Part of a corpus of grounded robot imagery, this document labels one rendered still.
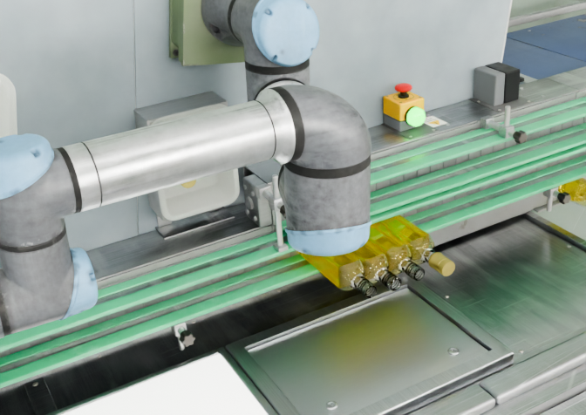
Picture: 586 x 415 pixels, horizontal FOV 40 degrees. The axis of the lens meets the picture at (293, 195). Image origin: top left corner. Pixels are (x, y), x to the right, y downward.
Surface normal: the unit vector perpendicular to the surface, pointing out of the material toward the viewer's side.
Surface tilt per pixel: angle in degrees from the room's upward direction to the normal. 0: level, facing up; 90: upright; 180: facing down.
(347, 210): 7
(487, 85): 90
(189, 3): 2
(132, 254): 90
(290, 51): 7
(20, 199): 12
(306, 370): 90
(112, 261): 90
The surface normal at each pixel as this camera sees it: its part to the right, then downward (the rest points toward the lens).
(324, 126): 0.48, 0.11
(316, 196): -0.26, 0.44
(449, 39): 0.48, 0.37
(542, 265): -0.07, -0.89
